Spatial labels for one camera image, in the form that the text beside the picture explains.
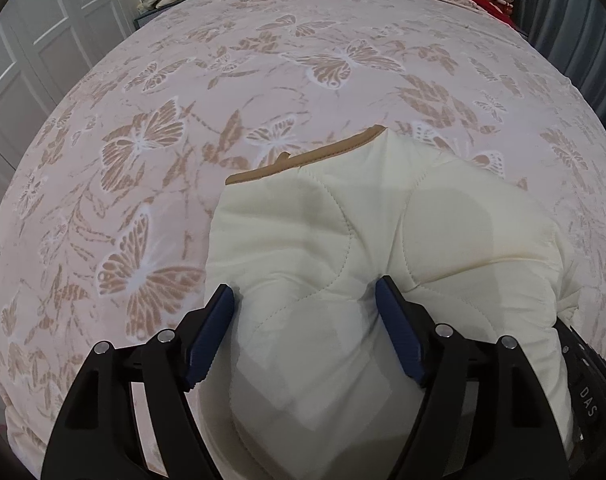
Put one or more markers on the pink butterfly bed blanket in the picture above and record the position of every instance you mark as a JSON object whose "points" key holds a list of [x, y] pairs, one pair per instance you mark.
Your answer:
{"points": [[183, 110]]}

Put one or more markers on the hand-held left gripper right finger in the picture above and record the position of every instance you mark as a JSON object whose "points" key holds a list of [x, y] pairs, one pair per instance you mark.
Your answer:
{"points": [[400, 335]]}

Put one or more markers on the white wardrobe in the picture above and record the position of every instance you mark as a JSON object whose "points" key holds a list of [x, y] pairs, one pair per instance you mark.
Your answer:
{"points": [[38, 45]]}

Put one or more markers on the grey curtain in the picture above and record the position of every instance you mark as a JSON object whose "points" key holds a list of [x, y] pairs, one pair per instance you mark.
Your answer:
{"points": [[573, 25]]}

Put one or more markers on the cream quilted blanket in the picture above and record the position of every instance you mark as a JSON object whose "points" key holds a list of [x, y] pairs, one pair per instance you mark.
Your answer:
{"points": [[313, 240]]}

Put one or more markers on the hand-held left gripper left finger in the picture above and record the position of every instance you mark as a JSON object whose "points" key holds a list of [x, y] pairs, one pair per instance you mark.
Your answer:
{"points": [[210, 335]]}

